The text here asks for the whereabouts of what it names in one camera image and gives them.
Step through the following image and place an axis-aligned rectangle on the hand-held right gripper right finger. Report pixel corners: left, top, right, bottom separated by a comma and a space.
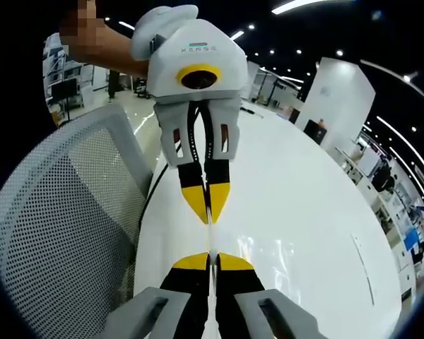
213, 252, 329, 339

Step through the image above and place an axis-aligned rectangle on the row of white desks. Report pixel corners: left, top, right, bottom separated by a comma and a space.
335, 136, 424, 294

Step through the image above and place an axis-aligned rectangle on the blue box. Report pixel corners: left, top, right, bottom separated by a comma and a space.
404, 228, 422, 252

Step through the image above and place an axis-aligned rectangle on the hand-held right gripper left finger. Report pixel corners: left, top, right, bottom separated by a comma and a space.
102, 251, 212, 339

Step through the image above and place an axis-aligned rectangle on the transparent food packaging bag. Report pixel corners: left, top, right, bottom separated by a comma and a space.
229, 231, 340, 297
201, 206, 223, 339

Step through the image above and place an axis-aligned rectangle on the grey mesh office chair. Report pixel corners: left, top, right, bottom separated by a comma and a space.
0, 103, 157, 339

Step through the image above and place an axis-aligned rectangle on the black office chair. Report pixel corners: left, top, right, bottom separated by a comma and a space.
302, 118, 329, 145

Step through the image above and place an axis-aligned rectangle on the white pillar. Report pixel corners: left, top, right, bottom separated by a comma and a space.
295, 57, 376, 151

